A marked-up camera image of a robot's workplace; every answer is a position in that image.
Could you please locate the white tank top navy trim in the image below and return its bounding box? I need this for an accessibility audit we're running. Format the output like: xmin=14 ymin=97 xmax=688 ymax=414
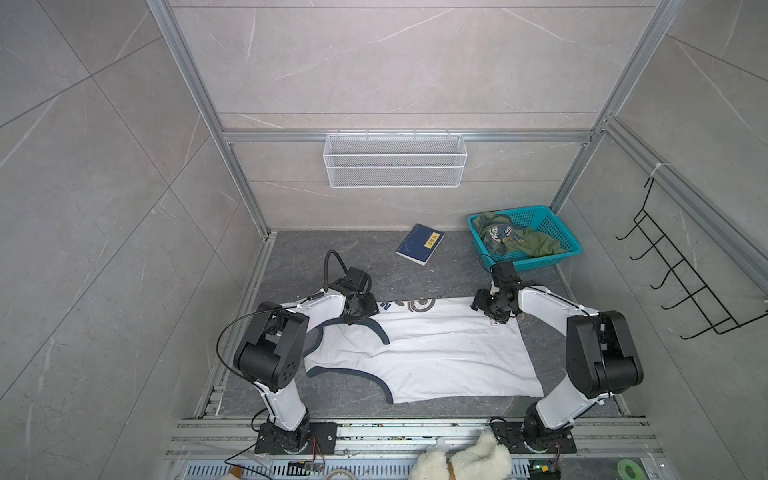
xmin=304 ymin=297 xmax=543 ymax=404

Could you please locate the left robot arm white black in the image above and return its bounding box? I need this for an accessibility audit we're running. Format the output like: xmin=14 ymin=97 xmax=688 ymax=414
xmin=219 ymin=250 xmax=390 ymax=454

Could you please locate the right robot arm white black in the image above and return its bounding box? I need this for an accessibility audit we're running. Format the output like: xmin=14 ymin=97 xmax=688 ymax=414
xmin=470 ymin=261 xmax=644 ymax=453

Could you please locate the green tank top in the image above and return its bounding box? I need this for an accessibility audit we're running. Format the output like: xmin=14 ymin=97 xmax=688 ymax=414
xmin=470 ymin=212 xmax=568 ymax=258

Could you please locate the teal plastic basket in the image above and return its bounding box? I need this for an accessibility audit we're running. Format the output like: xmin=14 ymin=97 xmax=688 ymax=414
xmin=467 ymin=206 xmax=582 ymax=271

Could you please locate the navy blue book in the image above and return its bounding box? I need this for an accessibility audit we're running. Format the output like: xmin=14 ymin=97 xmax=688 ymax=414
xmin=395 ymin=224 xmax=445 ymax=266

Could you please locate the white fluffy plush toy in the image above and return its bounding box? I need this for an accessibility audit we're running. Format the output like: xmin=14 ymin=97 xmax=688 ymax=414
xmin=409 ymin=428 xmax=513 ymax=480

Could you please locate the green tape roll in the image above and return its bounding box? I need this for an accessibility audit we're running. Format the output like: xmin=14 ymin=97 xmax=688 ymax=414
xmin=617 ymin=458 xmax=648 ymax=480

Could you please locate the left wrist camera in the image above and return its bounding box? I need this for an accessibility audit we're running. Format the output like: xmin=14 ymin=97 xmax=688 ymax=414
xmin=344 ymin=267 xmax=372 ymax=295

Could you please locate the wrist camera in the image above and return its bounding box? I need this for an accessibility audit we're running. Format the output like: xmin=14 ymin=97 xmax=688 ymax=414
xmin=490 ymin=261 xmax=521 ymax=290
xmin=344 ymin=267 xmax=372 ymax=295

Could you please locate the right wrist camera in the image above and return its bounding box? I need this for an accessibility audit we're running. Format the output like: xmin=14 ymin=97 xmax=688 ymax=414
xmin=490 ymin=261 xmax=521 ymax=290

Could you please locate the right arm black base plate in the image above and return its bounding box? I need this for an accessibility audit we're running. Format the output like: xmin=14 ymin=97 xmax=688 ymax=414
xmin=489 ymin=419 xmax=577 ymax=455

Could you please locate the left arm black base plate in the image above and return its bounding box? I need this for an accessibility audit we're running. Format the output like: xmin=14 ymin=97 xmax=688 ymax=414
xmin=254 ymin=422 xmax=338 ymax=455

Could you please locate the white wire mesh shelf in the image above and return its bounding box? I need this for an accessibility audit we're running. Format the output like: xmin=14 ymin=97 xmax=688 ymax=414
xmin=323 ymin=134 xmax=468 ymax=189

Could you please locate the black wire hook rack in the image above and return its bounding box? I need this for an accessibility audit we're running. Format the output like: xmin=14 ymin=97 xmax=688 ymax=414
xmin=615 ymin=178 xmax=767 ymax=340

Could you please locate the aluminium mounting rail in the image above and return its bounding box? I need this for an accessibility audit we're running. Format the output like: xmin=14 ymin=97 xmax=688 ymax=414
xmin=164 ymin=417 xmax=674 ymax=479

